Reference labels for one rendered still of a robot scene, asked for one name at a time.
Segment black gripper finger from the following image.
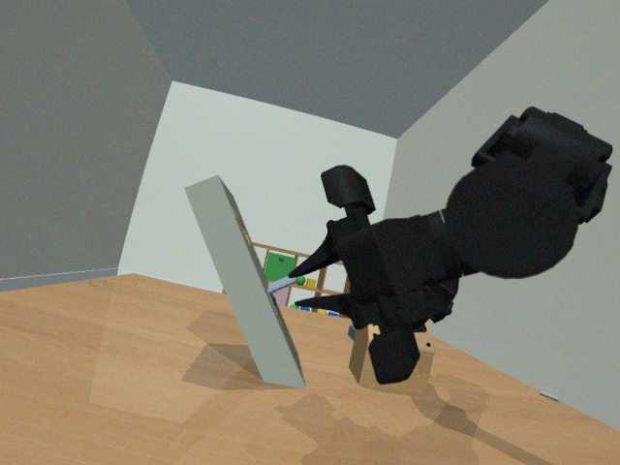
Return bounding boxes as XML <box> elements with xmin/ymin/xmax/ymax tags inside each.
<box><xmin>294</xmin><ymin>294</ymin><xmax>368</xmax><ymax>329</ymax></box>
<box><xmin>288</xmin><ymin>220</ymin><xmax>340</xmax><ymax>278</ymax></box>

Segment grey service panel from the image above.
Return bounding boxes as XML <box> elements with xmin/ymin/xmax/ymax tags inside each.
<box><xmin>184</xmin><ymin>175</ymin><xmax>306</xmax><ymax>388</ymax></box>

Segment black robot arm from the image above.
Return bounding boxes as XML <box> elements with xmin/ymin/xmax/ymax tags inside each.
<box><xmin>336</xmin><ymin>107</ymin><xmax>613</xmax><ymax>332</ymax></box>

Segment small grey cylinder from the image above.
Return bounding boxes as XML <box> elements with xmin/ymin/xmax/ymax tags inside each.
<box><xmin>540</xmin><ymin>391</ymin><xmax>559</xmax><ymax>402</ymax></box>

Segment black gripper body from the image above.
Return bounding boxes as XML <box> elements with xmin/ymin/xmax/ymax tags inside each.
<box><xmin>321</xmin><ymin>166</ymin><xmax>462</xmax><ymax>385</ymax></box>

